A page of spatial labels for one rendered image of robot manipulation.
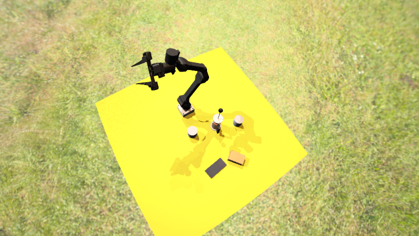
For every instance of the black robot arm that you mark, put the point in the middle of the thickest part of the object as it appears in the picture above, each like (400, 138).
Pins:
(173, 61)

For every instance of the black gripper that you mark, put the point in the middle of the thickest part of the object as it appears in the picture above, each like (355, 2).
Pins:
(147, 57)

